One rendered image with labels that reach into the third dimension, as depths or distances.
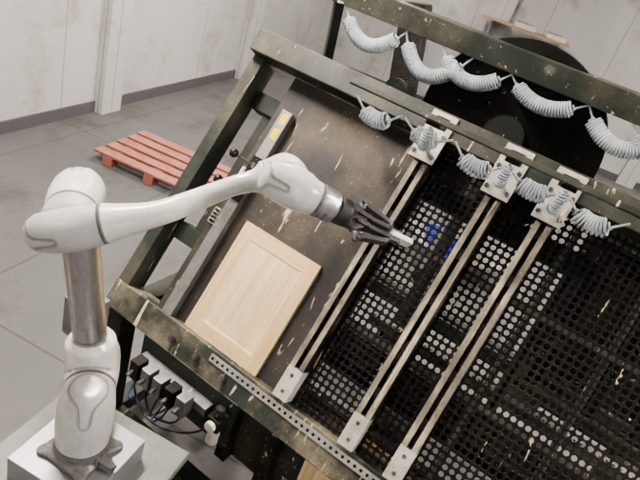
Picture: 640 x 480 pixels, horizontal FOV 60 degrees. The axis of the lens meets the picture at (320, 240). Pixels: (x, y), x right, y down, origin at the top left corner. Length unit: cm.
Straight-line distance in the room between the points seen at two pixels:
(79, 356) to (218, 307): 63
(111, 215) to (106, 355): 60
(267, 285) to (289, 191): 88
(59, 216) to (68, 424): 63
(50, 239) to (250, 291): 99
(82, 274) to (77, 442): 48
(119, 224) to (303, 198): 44
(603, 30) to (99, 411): 1014
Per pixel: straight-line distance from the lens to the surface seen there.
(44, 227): 144
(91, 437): 181
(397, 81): 910
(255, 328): 220
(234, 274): 226
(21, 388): 329
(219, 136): 242
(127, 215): 140
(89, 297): 174
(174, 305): 234
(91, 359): 186
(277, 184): 136
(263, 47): 243
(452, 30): 256
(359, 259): 204
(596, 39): 1094
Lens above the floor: 241
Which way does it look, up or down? 29 degrees down
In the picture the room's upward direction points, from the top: 19 degrees clockwise
